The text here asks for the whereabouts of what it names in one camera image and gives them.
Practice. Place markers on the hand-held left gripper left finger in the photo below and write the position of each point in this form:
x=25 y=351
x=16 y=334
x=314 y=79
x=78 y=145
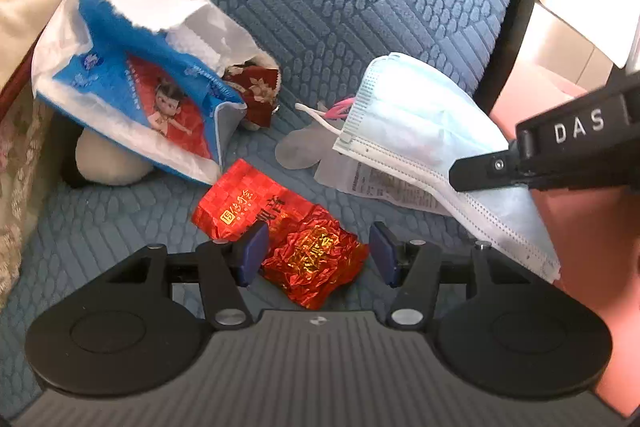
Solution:
x=252 y=252

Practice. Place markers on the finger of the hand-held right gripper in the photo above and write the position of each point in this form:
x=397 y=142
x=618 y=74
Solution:
x=482 y=172

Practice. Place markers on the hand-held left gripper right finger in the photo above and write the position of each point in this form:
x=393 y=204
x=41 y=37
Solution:
x=384 y=253

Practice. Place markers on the clear plastic piece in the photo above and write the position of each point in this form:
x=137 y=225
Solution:
x=300 y=149

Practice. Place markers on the red patterned pouch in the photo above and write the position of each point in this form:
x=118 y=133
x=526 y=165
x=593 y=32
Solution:
x=255 y=92

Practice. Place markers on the red foil packet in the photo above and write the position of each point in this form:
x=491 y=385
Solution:
x=310 y=262
x=235 y=202

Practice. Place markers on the clear packet with printed paper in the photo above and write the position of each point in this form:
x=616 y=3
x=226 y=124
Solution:
x=380 y=182

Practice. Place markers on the floral quilted bedcover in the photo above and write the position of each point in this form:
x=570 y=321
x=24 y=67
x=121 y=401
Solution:
x=20 y=167

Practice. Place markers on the black and white plush toy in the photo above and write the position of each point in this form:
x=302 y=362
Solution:
x=110 y=162

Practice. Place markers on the blue tissue packet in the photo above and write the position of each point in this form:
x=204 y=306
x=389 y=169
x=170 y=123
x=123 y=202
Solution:
x=110 y=72

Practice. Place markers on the pink box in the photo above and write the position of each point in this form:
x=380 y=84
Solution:
x=600 y=257

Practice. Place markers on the blue face mask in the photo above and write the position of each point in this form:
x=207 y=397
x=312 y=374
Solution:
x=415 y=107

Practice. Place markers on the pink hair clip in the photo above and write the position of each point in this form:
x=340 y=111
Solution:
x=341 y=107

